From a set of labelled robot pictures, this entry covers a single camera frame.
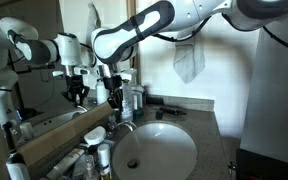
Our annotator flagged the white oval sink basin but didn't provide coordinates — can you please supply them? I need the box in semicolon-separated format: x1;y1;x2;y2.
112;121;199;180

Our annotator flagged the clear jar white lid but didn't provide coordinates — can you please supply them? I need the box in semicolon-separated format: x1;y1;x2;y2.
83;125;108;147

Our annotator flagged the small clear bottle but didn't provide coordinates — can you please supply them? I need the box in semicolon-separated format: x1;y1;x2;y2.
85;154;99;180

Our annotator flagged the grey hanging towel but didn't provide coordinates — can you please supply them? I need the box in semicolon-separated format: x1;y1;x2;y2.
172;24;207;84

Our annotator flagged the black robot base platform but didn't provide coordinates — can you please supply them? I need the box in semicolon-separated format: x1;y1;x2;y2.
235;148;288;180

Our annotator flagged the small white bottle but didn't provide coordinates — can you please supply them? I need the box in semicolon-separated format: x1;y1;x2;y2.
97;143;113;179

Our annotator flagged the black bottle lying flat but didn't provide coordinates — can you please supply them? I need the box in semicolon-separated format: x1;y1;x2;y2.
159;105;188;117

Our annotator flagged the white cosmetic tube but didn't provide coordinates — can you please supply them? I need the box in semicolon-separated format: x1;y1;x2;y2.
45;148;86;180

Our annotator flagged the chrome faucet handle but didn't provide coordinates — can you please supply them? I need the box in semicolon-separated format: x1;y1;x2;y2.
107;114;118;132

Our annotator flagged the white Berkeley EECS bottle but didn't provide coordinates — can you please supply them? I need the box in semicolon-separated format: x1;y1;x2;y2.
119;79;134;122

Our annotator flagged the metal cabinet handle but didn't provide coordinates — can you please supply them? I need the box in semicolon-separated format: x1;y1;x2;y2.
227;161;238;172

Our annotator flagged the wood framed wall mirror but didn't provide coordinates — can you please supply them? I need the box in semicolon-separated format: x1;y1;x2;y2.
0;0;140;168

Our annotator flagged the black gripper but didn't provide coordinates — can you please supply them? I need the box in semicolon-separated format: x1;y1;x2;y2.
102;75;125;110

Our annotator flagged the white flat panel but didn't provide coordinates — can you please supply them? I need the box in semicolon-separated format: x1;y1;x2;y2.
239;19;288;168

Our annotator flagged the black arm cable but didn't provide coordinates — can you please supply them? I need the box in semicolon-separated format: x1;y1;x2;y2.
152;14;288;55

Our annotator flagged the teal mouthwash bottle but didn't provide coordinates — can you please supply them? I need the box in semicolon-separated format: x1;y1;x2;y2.
131;83;147;120

